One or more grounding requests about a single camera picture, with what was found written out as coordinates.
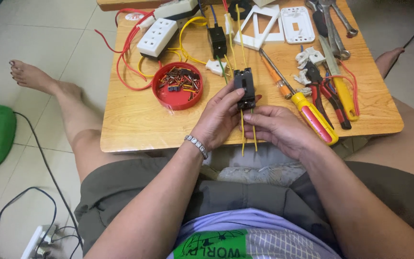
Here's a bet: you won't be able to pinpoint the person's right hand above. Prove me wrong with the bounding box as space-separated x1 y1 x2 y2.
243 105 325 162

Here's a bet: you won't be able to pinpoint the person's left hand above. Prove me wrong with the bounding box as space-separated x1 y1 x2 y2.
191 88 262 154

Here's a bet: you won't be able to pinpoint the short yellow wire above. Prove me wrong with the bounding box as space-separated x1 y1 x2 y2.
251 109 258 152
240 109 246 157

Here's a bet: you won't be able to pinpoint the black circuit breaker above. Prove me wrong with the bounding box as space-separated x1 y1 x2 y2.
233 67 256 111

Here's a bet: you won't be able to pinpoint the yellow and red screwdriver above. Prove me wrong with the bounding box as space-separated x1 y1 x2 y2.
259 48 339 146

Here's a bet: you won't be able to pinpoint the red plastic lid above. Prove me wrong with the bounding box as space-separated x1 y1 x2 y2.
152 61 204 111

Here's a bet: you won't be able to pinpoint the patterned cushion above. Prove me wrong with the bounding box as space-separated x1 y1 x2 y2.
216 161 307 187

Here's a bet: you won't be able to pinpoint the pile of screws and bits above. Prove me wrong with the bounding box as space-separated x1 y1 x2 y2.
158 66 201 100

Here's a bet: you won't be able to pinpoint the orange tester screwdriver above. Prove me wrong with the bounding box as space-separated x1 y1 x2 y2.
261 57 294 100

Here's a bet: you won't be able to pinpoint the white plastic fitting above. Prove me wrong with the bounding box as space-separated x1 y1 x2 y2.
293 69 313 97
295 46 326 70

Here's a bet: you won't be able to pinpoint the small white plug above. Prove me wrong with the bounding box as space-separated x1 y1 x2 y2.
205 59 228 77

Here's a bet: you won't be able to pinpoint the red and black pliers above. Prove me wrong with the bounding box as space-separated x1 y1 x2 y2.
303 60 352 130

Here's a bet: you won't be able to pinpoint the grey shorts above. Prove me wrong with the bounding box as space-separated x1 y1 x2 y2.
74 156 414 254

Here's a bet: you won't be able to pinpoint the small white connector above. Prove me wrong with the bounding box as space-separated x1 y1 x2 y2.
224 13 235 36

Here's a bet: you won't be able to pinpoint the white square socket block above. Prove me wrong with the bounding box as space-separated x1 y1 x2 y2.
137 18 179 60

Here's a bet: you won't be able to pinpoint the lilac printed shirt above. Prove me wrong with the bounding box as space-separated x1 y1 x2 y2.
165 207 345 259

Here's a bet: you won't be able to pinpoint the person's right leg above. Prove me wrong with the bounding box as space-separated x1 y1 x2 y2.
344 47 414 185

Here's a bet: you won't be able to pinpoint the person's leg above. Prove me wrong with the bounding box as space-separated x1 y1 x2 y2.
9 59 152 183
344 47 414 185

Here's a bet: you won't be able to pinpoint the silver combination wrench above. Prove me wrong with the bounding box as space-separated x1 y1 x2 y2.
330 0 359 39

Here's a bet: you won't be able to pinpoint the person's left leg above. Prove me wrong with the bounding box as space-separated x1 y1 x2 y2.
9 59 152 183

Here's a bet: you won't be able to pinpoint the wooden board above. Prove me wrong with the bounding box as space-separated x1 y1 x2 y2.
96 0 229 12

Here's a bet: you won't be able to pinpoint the white floor power strip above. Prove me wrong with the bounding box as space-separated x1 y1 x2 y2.
20 224 57 259

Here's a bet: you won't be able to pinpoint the silver bracelet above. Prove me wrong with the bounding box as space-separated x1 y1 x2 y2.
184 135 209 160

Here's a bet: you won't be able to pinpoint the green wire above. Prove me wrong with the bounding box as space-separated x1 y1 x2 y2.
216 55 229 85

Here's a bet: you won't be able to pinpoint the yellow handled knife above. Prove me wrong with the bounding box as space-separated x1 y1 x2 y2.
318 34 360 122

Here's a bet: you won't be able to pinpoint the long thin yellow wire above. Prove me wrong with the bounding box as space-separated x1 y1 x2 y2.
224 12 237 78
235 4 248 69

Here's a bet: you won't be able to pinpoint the small black switch box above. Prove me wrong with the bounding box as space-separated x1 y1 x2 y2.
207 24 228 59

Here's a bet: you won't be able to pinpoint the thin red wire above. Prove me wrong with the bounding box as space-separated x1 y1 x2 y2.
323 59 361 117

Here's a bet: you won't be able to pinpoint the coiled yellow wire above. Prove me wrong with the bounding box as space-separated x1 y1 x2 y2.
137 16 208 78

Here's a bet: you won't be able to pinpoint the white rectangular frame plate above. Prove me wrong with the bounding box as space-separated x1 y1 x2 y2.
233 4 285 51

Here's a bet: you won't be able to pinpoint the white switch cover plate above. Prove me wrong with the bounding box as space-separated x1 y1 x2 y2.
280 6 316 45

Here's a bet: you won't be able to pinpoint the silver ring wrench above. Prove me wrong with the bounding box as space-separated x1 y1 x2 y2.
318 0 351 60

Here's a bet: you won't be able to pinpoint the blue wire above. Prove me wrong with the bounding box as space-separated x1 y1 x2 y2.
197 0 219 29

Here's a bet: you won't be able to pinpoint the long red wire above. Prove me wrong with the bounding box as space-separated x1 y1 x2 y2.
94 8 162 91

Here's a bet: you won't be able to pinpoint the black ring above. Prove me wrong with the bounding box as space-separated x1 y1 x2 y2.
228 0 253 21

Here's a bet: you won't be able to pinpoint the black handled adjustable wrench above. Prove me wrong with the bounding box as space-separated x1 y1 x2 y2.
305 0 329 37

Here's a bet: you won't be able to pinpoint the black floor cable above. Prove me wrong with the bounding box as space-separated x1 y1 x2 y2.
0 111 84 259

